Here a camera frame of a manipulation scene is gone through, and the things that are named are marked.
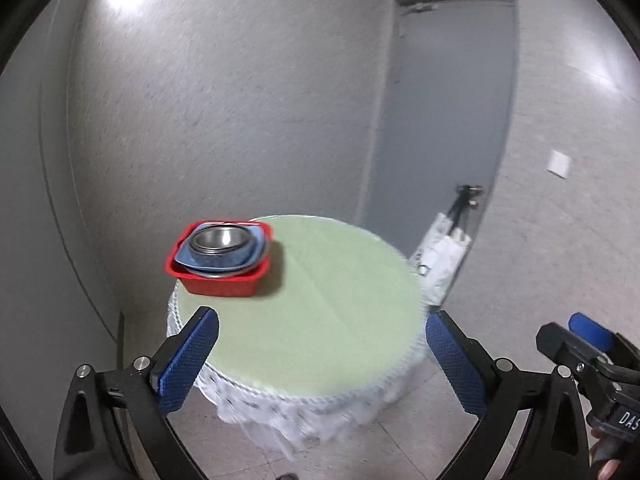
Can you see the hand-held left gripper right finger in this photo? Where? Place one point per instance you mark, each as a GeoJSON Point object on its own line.
{"type": "Point", "coordinates": [455, 365]}

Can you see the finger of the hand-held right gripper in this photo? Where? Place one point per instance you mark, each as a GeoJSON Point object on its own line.
{"type": "Point", "coordinates": [562, 345]}
{"type": "Point", "coordinates": [592, 332]}

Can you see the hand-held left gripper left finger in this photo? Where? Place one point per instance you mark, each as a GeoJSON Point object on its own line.
{"type": "Point", "coordinates": [190, 357]}

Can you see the red plastic basket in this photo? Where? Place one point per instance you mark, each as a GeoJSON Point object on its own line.
{"type": "Point", "coordinates": [220, 287]}

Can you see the large steel bowl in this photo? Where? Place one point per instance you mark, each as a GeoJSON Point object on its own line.
{"type": "Point", "coordinates": [220, 274]}

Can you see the blue square plate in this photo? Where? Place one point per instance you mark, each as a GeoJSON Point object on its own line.
{"type": "Point", "coordinates": [187, 258]}

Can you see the medium steel bowl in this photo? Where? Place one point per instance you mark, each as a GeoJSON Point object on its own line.
{"type": "Point", "coordinates": [201, 240]}
{"type": "Point", "coordinates": [195, 247]}

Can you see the small steel bowl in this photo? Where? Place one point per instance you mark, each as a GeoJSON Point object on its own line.
{"type": "Point", "coordinates": [221, 238]}

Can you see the person's right hand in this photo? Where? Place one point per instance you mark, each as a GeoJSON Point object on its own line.
{"type": "Point", "coordinates": [607, 470]}

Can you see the green lace-trimmed tablecloth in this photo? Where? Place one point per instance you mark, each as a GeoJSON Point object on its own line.
{"type": "Point", "coordinates": [325, 310]}

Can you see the grey door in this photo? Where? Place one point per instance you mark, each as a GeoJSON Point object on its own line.
{"type": "Point", "coordinates": [440, 110]}

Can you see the metal door closer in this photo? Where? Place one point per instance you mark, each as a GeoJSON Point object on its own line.
{"type": "Point", "coordinates": [417, 5]}

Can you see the white wall switch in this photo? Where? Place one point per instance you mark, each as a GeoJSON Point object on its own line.
{"type": "Point", "coordinates": [559, 164]}

